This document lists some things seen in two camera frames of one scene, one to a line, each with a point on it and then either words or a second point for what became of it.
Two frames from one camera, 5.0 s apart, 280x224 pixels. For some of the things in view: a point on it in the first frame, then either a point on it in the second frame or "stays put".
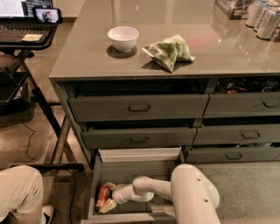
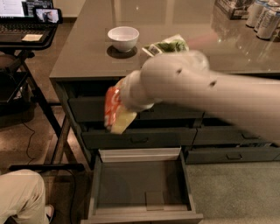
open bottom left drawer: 122,166 stays put
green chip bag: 170,51 stays put
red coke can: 103,195 -> 112,102
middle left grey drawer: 94,138 stays put
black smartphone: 47,16 stays put
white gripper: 119,195 -> 130,92
